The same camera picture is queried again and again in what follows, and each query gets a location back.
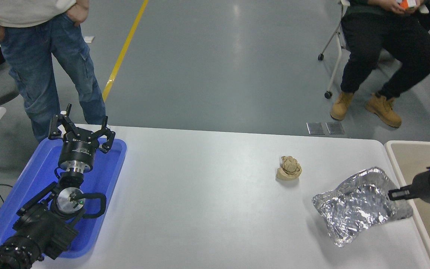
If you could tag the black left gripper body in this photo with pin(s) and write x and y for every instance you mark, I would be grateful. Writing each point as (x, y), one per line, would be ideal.
(78, 151)

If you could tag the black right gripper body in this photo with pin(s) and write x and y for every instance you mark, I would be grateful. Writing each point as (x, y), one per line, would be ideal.
(422, 186)

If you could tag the silver foil plate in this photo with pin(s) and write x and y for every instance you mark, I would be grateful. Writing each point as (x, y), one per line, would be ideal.
(357, 207)

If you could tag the orange white small cube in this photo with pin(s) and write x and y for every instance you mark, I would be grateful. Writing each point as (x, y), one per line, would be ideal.
(409, 3)

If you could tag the person's left forearm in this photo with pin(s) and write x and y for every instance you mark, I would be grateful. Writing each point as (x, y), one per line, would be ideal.
(82, 3)

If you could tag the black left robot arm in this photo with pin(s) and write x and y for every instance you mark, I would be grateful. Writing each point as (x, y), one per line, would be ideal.
(43, 228)

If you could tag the metal floor plate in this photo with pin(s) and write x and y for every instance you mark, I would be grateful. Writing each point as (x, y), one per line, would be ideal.
(335, 128)
(315, 128)

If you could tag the person's left hand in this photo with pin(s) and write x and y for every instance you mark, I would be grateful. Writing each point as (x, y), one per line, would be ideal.
(78, 15)

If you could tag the person's right hand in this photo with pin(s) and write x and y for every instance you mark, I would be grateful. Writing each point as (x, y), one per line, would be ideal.
(396, 6)

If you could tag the large pale bin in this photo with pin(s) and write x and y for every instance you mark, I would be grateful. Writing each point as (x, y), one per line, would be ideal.
(405, 157)

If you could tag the blue plastic tray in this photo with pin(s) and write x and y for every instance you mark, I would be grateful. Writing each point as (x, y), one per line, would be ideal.
(103, 175)

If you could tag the person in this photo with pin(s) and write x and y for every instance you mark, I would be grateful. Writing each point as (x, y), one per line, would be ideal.
(32, 56)
(386, 41)

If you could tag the crumpled tan paper ball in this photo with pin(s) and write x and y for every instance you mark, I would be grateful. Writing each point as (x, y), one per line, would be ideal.
(289, 168)

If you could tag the white frame rolling chair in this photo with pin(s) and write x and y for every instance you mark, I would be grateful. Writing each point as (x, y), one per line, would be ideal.
(334, 48)

